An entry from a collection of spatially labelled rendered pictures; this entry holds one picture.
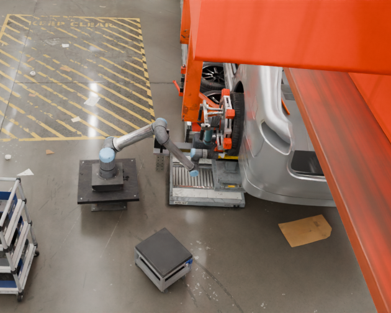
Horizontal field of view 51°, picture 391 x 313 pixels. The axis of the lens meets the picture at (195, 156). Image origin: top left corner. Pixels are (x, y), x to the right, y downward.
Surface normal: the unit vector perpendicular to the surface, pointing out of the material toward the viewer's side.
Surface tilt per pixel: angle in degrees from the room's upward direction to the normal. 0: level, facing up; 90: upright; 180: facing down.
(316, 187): 96
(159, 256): 0
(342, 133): 0
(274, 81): 20
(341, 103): 0
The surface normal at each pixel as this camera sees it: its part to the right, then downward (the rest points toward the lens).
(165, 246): 0.11, -0.74
